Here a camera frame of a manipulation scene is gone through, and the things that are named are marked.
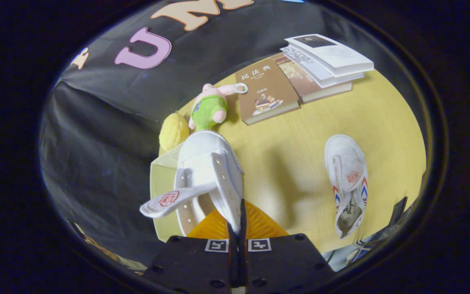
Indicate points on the yellow plush fruit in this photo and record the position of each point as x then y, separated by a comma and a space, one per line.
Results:
173, 132

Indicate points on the black backdrop cloth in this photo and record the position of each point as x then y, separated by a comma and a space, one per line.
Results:
96, 143

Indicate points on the beige fabric storage box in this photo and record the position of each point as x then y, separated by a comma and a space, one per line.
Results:
161, 192

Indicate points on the pink plush toy green shorts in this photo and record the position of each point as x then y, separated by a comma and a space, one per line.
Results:
208, 110

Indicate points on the dark metal frame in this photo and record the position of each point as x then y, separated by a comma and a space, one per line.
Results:
398, 210

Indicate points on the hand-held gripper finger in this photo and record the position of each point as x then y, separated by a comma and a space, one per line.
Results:
242, 257
233, 257

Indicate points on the thick brown book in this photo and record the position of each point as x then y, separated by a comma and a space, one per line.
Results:
300, 79

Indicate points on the white canvas shoe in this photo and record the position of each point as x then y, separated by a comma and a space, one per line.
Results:
202, 151
345, 159

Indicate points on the brown book with illustration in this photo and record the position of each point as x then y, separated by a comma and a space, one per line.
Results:
265, 90

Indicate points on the white patterned book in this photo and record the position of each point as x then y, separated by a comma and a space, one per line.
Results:
316, 67

